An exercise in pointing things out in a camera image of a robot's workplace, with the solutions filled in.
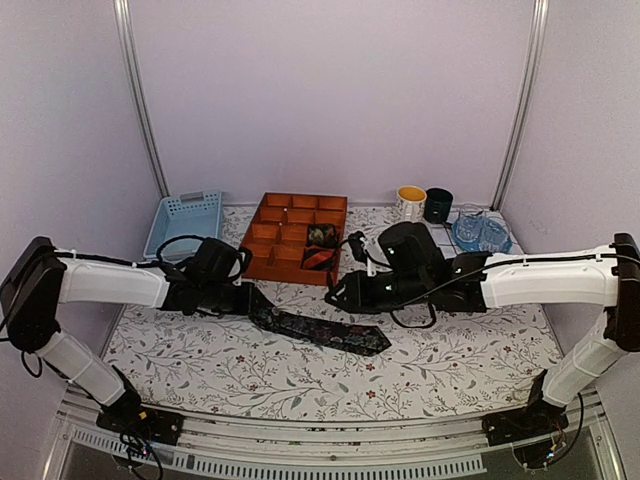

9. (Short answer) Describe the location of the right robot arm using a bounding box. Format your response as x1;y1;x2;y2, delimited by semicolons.
325;222;639;436

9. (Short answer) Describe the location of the clear drinking glass left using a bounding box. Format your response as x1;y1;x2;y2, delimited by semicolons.
456;204;484;244

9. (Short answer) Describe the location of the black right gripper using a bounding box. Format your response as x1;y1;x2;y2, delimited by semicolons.
325;270;431;316

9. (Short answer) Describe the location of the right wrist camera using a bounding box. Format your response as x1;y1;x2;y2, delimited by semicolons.
347;231;377;277

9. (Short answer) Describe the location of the rolled olive patterned tie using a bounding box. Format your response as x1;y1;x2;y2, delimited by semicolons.
306;224;340;249

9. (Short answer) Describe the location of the dark floral necktie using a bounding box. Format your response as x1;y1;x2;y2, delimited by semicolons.
247;284;391;357

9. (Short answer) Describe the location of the aluminium front rail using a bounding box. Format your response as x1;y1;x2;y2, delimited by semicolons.
47;407;626;480

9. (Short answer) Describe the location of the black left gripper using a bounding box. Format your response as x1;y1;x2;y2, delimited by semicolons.
201;280;263;316

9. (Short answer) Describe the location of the right aluminium frame post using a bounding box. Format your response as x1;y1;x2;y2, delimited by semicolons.
490;0;550;211

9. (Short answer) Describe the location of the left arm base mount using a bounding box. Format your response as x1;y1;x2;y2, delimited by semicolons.
96;371;185;446

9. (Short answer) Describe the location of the aluminium frame post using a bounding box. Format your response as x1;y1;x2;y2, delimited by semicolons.
490;0;550;211
113;0;170;198

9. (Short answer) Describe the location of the rolled orange striped tie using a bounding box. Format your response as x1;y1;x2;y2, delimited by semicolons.
301;247;339;272

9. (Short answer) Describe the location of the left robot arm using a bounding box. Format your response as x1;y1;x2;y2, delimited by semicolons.
1;237;252;434

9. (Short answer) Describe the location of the orange wooden divider tray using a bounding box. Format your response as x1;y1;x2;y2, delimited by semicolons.
241;192;348;286

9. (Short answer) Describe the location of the clear drinking glass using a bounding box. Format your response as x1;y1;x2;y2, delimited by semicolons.
456;204;484;244
478;212;511;253

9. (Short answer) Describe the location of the left aluminium frame post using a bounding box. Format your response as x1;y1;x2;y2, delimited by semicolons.
113;0;170;198

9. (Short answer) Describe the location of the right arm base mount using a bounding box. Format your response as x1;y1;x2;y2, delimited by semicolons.
481;370;569;446

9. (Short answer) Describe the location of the clear drinking glass right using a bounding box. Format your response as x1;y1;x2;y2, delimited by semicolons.
478;212;511;253

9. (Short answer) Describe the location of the floral patterned tablecloth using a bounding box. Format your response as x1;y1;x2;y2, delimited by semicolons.
99;202;569;421

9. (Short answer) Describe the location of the blue glass tray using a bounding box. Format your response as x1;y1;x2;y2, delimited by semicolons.
452;210;513;254

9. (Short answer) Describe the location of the dark green mug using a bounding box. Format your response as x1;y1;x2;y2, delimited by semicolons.
423;187;453;224

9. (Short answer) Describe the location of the white checked dish towel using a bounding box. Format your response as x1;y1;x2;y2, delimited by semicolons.
427;224;514;257

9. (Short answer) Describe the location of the light blue plastic basket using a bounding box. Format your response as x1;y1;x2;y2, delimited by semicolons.
142;190;223;261

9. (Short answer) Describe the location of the white mug yellow inside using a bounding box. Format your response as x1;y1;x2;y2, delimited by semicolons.
396;186;427;222

